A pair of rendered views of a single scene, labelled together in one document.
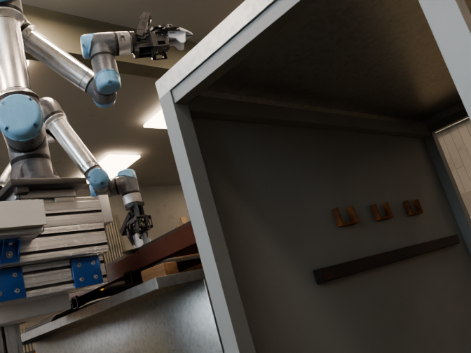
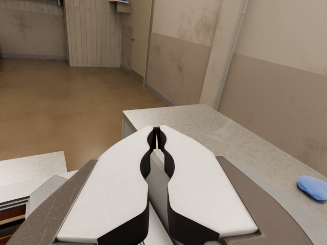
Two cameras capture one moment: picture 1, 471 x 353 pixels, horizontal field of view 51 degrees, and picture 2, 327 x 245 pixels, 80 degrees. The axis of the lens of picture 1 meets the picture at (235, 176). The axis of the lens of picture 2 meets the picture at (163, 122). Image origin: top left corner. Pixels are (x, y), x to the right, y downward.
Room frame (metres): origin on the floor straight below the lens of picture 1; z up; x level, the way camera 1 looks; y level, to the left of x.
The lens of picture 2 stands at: (1.44, 0.13, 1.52)
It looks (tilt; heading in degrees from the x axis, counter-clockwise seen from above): 27 degrees down; 284
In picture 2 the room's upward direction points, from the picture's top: 9 degrees clockwise
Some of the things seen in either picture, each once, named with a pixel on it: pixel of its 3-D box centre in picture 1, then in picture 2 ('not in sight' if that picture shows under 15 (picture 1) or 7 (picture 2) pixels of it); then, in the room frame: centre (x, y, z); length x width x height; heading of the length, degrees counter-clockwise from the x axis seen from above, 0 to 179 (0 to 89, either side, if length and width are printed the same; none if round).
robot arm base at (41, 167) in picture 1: (33, 175); not in sight; (1.40, 0.59, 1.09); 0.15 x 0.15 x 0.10
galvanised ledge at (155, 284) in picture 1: (83, 317); not in sight; (1.83, 0.68, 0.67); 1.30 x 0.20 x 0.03; 47
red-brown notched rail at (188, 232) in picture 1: (131, 265); not in sight; (1.78, 0.46, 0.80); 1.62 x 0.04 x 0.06; 47
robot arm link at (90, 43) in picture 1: (99, 46); not in sight; (1.37, 0.30, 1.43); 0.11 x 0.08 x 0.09; 110
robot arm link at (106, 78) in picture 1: (106, 75); not in sight; (1.38, 0.30, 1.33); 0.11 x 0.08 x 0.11; 20
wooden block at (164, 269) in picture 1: (160, 274); not in sight; (1.51, 0.31, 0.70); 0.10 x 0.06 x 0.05; 58
